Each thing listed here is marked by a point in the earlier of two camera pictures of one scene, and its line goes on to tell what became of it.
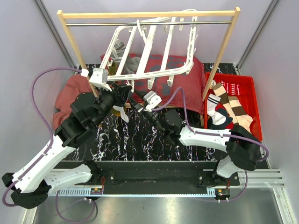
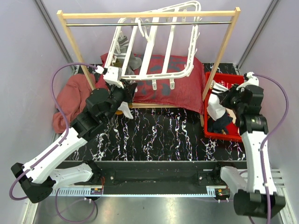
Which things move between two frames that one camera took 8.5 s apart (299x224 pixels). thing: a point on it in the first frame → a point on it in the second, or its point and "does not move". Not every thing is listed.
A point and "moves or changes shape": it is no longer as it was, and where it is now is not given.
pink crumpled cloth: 66,94 does not move
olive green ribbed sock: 112,70 moves or changes shape
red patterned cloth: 176,80 does not move
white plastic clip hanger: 148,52 moves or changes shape
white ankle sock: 124,116 moves or changes shape
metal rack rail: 146,23 does not move
